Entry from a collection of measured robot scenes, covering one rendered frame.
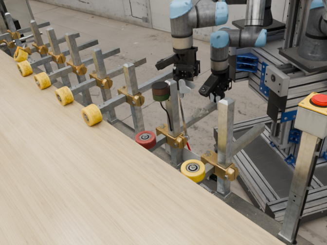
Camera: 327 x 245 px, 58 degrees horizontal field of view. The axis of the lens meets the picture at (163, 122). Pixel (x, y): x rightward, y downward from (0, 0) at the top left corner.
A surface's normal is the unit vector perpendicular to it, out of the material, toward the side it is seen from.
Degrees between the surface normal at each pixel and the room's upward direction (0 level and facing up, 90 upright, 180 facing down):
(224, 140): 90
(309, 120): 90
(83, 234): 0
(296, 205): 90
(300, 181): 90
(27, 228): 0
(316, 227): 0
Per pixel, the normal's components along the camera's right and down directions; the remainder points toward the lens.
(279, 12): -0.71, 0.46
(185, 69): -0.46, 0.54
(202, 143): -0.09, -0.81
